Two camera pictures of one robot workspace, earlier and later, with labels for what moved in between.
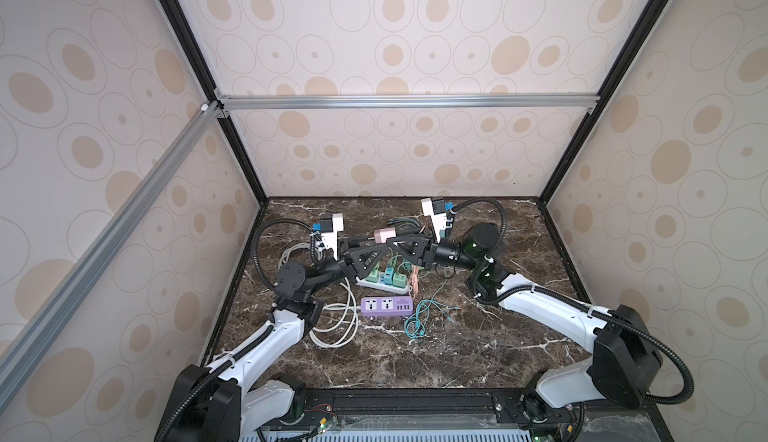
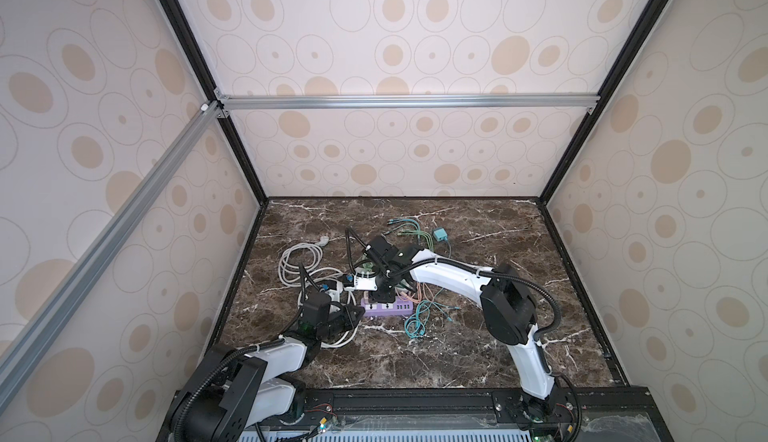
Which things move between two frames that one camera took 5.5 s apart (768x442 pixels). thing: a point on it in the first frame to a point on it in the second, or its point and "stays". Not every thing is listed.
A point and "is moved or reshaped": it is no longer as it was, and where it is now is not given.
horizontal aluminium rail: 588,102 stays
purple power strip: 387,306 stays
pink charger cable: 415,270 is moved or reshaped
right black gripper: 419,245 to 381,297
